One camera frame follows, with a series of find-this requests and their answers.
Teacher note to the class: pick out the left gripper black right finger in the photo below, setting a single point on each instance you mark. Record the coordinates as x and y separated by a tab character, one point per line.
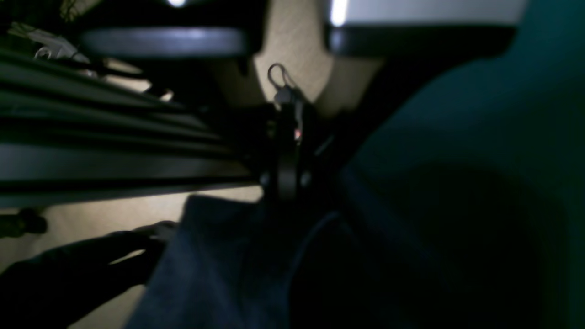
384	51

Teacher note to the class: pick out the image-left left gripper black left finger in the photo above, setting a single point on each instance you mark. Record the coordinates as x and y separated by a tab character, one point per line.
203	51

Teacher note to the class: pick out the blue-grey heathered T-shirt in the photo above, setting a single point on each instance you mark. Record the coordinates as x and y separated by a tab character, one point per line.
238	265

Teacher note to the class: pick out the black shelf rails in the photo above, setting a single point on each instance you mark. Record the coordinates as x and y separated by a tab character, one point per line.
71	120

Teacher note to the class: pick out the teal table cloth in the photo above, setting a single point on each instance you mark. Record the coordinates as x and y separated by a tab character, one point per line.
465	207

